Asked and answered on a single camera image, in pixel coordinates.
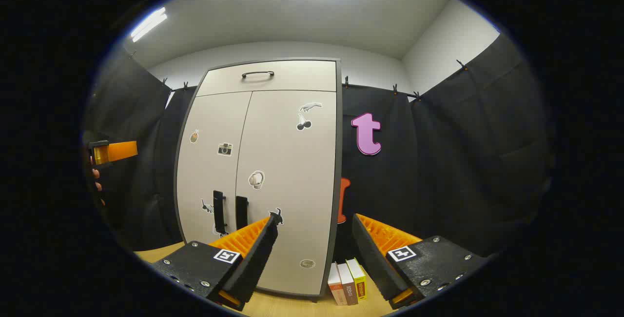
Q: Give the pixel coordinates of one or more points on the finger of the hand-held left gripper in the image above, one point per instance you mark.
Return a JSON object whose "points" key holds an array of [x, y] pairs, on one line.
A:
{"points": [[122, 151]]}

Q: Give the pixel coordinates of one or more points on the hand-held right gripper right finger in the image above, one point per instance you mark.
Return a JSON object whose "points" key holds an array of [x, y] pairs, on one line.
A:
{"points": [[373, 258]]}

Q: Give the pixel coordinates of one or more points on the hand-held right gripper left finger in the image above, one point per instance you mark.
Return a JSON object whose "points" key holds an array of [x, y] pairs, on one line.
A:
{"points": [[258, 258]]}

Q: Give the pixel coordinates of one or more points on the beige shoe cabinet door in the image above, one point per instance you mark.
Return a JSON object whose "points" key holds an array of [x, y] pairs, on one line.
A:
{"points": [[204, 170], [292, 161]]}

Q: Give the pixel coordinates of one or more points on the beige double-door shoe cabinet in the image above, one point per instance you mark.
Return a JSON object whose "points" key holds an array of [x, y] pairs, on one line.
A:
{"points": [[338, 170]]}

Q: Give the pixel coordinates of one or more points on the brown book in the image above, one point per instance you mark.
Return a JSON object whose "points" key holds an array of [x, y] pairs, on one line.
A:
{"points": [[348, 285]]}

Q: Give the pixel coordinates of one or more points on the orange and white book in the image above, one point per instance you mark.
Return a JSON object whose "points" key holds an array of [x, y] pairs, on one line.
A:
{"points": [[335, 285]]}

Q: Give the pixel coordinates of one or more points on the black backdrop cloth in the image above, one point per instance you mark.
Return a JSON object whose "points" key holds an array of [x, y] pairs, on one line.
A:
{"points": [[438, 161]]}

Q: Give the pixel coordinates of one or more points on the narrow ceiling light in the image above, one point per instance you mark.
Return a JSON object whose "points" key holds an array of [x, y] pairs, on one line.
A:
{"points": [[147, 24]]}

